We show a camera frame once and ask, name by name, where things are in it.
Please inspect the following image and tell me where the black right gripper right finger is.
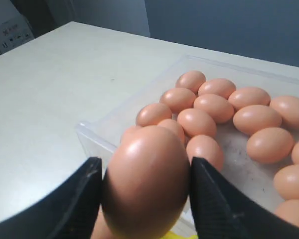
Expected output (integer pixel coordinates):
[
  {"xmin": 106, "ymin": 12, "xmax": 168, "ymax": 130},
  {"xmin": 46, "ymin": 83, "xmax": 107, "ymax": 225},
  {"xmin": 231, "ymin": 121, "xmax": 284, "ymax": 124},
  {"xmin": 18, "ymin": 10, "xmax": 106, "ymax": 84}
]
[{"xmin": 190, "ymin": 157, "xmax": 299, "ymax": 239}]

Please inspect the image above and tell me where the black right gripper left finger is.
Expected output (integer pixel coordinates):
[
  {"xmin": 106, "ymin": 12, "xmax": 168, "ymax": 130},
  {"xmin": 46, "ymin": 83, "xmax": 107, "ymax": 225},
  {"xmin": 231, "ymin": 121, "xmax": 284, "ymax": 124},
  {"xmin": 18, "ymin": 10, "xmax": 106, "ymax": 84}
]
[{"xmin": 0, "ymin": 157, "xmax": 102, "ymax": 239}]

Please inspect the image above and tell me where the yellow plastic egg tray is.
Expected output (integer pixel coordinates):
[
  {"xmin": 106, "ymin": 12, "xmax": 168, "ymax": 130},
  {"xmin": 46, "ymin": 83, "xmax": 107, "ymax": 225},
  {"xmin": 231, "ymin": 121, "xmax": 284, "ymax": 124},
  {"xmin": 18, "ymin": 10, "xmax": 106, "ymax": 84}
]
[{"xmin": 162, "ymin": 231, "xmax": 198, "ymax": 239}]

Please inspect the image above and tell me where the clear plastic box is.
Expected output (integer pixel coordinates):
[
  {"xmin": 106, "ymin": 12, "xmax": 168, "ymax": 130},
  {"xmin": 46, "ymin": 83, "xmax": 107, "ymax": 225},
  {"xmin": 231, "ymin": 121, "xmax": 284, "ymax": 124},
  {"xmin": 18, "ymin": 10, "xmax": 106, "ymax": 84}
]
[{"xmin": 75, "ymin": 54, "xmax": 299, "ymax": 239}]

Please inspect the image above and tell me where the white cardboard box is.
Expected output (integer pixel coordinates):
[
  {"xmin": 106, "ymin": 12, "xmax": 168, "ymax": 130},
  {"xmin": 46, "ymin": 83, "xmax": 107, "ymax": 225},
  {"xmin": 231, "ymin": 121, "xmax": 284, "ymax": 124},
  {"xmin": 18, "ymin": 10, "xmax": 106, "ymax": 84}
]
[{"xmin": 0, "ymin": 0, "xmax": 34, "ymax": 55}]

